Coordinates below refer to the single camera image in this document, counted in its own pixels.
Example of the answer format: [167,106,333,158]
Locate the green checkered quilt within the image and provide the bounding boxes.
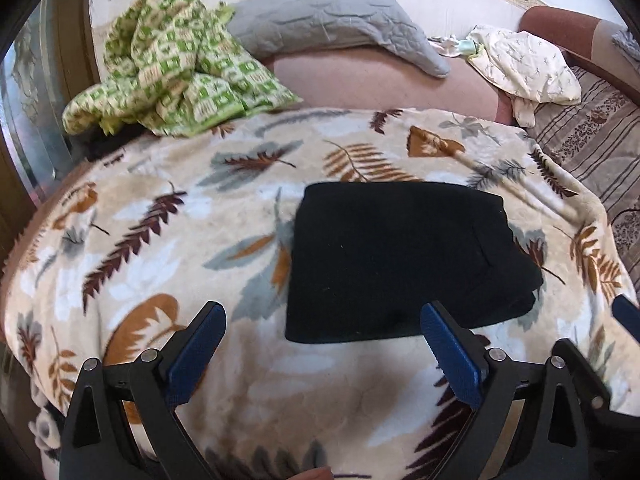
[61,0,303,138]

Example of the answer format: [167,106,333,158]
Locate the leaf print blanket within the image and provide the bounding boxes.
[0,106,638,480]

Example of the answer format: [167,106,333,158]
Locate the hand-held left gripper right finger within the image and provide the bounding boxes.
[420,300,591,480]

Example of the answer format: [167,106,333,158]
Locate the glass door panel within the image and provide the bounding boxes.
[0,0,66,196]

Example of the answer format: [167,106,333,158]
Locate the grey quilted pillow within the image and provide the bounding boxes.
[227,0,451,78]

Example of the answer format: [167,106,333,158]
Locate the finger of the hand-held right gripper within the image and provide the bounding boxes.
[612,294,640,333]
[559,338,612,413]

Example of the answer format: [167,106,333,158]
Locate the grey cloth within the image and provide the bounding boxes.
[611,27,640,61]

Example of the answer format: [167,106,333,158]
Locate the pale green small cloth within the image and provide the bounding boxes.
[450,39,483,58]

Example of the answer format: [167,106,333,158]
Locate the brown headboard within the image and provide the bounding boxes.
[517,6,640,71]

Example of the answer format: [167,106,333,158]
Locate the black pants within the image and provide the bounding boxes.
[284,181,545,345]

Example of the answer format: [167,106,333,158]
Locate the pink mattress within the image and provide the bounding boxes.
[260,45,516,123]

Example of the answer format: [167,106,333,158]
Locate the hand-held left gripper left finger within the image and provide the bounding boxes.
[59,301,228,480]

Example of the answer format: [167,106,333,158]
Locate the brown striped bedsheet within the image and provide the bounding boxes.
[525,62,640,291]

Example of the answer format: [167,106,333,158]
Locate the cream patterned cloth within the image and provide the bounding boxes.
[467,25,583,128]

